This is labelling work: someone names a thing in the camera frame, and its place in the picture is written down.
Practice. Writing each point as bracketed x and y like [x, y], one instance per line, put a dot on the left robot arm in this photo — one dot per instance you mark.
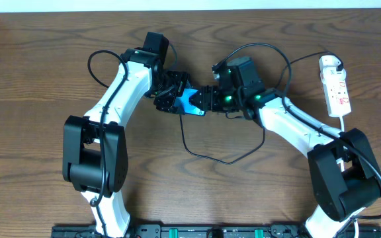
[95, 158]

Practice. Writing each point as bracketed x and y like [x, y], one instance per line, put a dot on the white power strip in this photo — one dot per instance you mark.
[335, 90]

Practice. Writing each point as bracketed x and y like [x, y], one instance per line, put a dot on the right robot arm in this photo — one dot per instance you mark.
[345, 175]

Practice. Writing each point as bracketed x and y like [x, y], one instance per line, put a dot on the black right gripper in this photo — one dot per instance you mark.
[207, 98]

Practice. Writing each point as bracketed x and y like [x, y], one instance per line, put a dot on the blue Galaxy smartphone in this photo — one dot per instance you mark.
[184, 105]

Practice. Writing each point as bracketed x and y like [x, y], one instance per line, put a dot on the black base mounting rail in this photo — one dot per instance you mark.
[162, 231]

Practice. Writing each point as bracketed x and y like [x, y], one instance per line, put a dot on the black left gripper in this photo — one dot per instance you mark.
[169, 100]

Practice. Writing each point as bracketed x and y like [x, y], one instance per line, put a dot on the white USB charger plug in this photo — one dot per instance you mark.
[330, 61]

